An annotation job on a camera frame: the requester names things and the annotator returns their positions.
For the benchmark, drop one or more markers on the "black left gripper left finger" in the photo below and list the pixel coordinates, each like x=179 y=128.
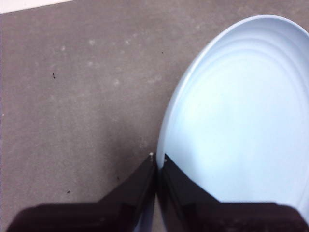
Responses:
x=116 y=212

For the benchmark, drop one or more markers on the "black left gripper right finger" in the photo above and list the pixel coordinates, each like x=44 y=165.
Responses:
x=205 y=215

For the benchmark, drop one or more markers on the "round blue plate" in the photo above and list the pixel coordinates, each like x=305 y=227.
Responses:
x=241 y=120

